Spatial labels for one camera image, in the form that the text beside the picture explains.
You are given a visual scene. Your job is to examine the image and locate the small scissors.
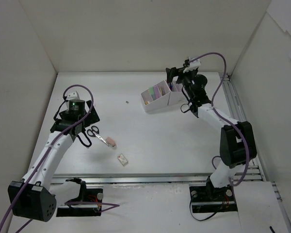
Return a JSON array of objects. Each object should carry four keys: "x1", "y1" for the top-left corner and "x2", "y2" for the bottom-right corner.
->
[{"x1": 86, "y1": 125, "x2": 110, "y2": 147}]

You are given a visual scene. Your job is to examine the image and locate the yellow ruler strip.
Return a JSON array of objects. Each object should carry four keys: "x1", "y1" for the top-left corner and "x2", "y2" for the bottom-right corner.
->
[{"x1": 161, "y1": 87, "x2": 165, "y2": 96}]

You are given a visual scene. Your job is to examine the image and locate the pink eraser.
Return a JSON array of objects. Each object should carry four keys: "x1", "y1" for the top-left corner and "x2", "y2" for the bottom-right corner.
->
[{"x1": 105, "y1": 137, "x2": 116, "y2": 148}]

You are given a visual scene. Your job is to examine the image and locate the purple highlighter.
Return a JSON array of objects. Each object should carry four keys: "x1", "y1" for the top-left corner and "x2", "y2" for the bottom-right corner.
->
[{"x1": 153, "y1": 85, "x2": 161, "y2": 99}]

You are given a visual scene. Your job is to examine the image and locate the green capped marker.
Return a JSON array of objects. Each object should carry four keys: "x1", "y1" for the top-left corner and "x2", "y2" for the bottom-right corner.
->
[{"x1": 149, "y1": 87, "x2": 156, "y2": 100}]

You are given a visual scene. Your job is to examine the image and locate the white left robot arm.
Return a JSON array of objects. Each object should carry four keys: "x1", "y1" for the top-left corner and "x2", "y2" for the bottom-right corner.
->
[{"x1": 8, "y1": 99, "x2": 100, "y2": 222}]

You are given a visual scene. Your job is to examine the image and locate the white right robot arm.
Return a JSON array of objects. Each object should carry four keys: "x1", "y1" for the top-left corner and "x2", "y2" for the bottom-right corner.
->
[{"x1": 166, "y1": 67, "x2": 257, "y2": 200}]

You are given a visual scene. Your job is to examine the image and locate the pink white desk organizer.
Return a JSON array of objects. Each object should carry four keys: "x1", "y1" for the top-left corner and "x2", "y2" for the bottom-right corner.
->
[{"x1": 141, "y1": 81, "x2": 186, "y2": 113}]

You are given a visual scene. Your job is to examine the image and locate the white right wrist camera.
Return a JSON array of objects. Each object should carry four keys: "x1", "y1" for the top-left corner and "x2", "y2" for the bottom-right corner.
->
[{"x1": 183, "y1": 58, "x2": 201, "y2": 73}]

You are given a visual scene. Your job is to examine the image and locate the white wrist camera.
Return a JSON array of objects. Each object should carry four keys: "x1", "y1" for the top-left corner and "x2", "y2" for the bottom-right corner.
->
[
  {"x1": 183, "y1": 58, "x2": 201, "y2": 73},
  {"x1": 63, "y1": 91, "x2": 80, "y2": 101}
]

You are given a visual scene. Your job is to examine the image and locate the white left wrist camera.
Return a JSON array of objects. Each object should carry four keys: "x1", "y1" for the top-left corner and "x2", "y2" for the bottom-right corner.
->
[{"x1": 63, "y1": 91, "x2": 80, "y2": 101}]

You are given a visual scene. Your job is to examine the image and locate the aluminium side rail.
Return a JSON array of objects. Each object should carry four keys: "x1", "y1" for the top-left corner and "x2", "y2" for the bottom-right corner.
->
[{"x1": 219, "y1": 71, "x2": 284, "y2": 202}]

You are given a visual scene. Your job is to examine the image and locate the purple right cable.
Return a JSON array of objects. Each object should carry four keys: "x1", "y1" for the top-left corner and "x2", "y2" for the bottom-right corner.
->
[{"x1": 194, "y1": 51, "x2": 250, "y2": 187}]

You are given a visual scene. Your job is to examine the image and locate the aluminium front rail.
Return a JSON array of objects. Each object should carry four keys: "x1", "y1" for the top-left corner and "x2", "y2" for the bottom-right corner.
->
[{"x1": 45, "y1": 173, "x2": 210, "y2": 186}]

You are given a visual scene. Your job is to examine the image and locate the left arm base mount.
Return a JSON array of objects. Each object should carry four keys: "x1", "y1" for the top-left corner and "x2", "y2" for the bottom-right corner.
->
[{"x1": 56, "y1": 178, "x2": 103, "y2": 217}]

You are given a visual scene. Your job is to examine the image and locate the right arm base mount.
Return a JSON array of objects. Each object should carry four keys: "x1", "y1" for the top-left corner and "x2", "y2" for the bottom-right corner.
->
[{"x1": 189, "y1": 179, "x2": 238, "y2": 222}]

